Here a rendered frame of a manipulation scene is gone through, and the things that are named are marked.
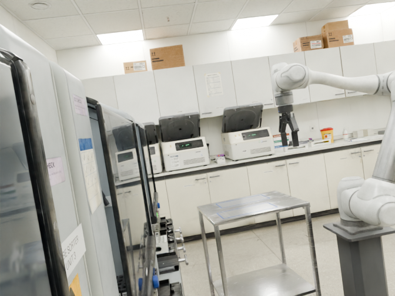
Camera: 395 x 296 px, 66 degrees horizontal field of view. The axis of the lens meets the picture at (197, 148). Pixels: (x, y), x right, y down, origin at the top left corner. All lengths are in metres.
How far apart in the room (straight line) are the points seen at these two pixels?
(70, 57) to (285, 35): 3.04
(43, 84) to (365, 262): 1.75
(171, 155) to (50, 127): 3.43
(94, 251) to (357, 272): 1.62
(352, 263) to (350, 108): 3.60
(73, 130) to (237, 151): 3.50
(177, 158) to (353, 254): 2.42
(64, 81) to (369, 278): 1.76
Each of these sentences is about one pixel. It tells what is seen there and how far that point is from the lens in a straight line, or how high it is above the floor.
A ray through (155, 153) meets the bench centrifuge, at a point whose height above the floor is 1.15.
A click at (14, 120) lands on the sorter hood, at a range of 0.22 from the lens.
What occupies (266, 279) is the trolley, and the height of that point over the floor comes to 0.28.
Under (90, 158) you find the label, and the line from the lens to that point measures 0.45.
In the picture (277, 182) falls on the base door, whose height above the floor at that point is 0.54.
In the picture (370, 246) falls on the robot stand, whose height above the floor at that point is 0.62.
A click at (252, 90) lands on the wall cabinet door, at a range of 4.22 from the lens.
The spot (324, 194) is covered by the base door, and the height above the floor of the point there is 0.30.
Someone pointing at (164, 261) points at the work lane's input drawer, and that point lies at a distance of 1.46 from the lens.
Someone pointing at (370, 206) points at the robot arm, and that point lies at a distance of 1.59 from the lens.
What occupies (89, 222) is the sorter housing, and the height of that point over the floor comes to 1.24.
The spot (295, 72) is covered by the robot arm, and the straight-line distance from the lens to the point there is 1.44.
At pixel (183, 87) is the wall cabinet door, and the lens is 4.06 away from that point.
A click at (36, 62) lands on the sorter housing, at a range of 0.32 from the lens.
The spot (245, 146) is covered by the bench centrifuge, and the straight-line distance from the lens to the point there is 3.86.
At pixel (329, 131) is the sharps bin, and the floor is 1.06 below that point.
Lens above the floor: 1.33
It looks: 3 degrees down
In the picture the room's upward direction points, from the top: 9 degrees counter-clockwise
